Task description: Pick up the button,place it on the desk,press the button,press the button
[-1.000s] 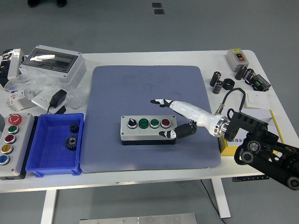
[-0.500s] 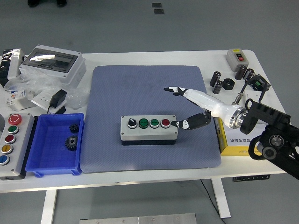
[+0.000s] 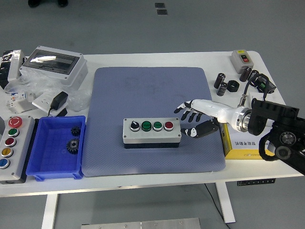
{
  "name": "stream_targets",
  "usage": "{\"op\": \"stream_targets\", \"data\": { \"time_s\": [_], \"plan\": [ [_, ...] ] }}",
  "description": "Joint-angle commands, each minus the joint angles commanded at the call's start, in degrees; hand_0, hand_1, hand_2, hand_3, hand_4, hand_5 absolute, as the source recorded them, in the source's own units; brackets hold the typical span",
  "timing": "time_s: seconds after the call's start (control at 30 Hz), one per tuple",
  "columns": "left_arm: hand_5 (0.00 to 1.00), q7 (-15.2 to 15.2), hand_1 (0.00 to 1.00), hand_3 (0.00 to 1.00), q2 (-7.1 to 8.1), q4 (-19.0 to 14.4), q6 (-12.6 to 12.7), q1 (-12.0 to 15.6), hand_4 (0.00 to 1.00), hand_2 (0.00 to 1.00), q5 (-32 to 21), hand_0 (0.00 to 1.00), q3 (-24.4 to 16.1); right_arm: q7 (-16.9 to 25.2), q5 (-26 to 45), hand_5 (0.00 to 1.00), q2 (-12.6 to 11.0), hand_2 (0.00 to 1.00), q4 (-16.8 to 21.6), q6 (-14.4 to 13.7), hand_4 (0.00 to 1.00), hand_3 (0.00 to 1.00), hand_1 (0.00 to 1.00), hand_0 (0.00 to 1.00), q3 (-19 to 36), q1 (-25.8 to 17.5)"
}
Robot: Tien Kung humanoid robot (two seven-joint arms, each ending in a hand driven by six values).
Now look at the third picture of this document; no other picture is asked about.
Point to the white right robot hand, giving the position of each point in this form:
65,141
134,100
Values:
209,108

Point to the grey four-button control box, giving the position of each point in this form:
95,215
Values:
152,138

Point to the grey five-button control box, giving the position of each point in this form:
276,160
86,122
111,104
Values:
21,148

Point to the black cylindrical capacitor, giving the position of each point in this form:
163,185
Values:
245,74
219,80
254,73
222,89

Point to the black hex nut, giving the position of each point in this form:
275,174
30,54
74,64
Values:
233,86

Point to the yellow white cardboard box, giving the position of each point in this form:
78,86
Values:
238,149

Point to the black module green terminal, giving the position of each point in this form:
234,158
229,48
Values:
262,85

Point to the grey-blue table mat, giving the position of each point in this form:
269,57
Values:
143,95

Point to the black table height controller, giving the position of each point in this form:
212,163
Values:
256,181

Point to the white table leg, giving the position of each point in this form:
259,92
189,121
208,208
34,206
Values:
49,212
226,202

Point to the dark floor cover plate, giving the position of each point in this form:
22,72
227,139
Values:
159,5
162,12

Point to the silver metal plate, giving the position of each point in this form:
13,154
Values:
143,224

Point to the small black bevel gear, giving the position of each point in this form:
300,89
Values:
75,131

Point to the large black bevel gear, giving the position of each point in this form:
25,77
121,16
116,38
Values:
72,146

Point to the grey distribution box clear lid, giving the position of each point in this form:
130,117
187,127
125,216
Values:
71,71

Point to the black power adapter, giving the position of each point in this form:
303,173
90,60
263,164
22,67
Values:
59,100

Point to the blue plastic bin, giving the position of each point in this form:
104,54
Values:
52,157

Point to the clear plastic bag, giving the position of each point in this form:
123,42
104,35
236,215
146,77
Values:
35,83

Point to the person's black shoe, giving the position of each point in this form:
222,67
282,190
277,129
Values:
33,3
63,2

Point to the white circuit breaker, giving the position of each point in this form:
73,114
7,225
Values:
19,102

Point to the white rectangular box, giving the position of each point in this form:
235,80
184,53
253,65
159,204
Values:
16,64

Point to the black shiny foil package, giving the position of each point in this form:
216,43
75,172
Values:
4,69

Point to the grey two-button switch box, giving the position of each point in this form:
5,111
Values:
238,60

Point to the white wall socket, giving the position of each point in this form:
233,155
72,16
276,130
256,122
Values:
41,101

